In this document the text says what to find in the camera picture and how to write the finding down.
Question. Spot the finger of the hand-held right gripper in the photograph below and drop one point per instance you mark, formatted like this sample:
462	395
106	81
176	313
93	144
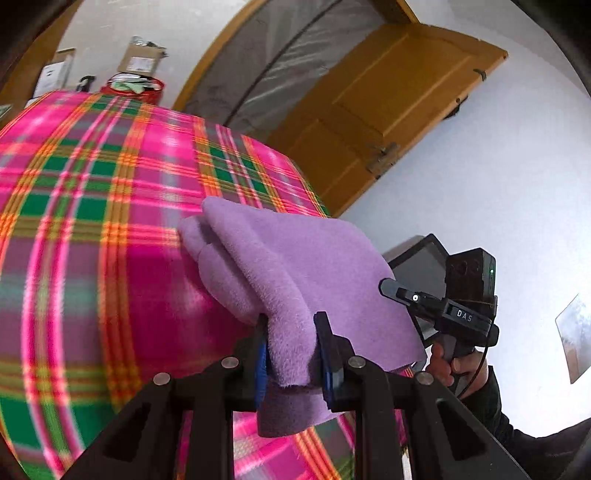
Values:
415	299

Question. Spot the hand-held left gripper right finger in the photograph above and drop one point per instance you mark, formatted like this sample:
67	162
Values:
326	369

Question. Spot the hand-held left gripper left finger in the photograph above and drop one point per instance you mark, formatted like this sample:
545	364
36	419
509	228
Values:
262	364

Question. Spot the purple fleece top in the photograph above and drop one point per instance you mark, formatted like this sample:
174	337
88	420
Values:
300	267

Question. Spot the person's right forearm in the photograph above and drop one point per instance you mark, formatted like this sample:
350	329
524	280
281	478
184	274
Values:
517	443

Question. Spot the person's right hand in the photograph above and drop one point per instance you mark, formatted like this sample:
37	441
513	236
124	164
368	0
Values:
438	367

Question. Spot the black mesh office chair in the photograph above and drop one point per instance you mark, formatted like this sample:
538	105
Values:
425	263

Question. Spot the wooden door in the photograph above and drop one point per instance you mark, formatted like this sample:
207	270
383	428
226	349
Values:
392	92

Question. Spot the pink plaid blanket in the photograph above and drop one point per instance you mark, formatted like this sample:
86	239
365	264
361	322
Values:
92	230

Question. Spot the clear plastic door curtain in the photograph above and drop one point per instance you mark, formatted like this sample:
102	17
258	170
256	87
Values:
286	64

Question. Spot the red bin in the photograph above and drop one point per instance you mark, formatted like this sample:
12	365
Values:
147	97

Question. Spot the cardboard box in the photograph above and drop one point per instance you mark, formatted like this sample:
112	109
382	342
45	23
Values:
138	60

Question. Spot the white box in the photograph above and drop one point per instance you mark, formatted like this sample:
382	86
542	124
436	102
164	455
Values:
53	74

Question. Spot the wooden door frame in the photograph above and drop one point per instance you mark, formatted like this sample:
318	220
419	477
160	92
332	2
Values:
203	60

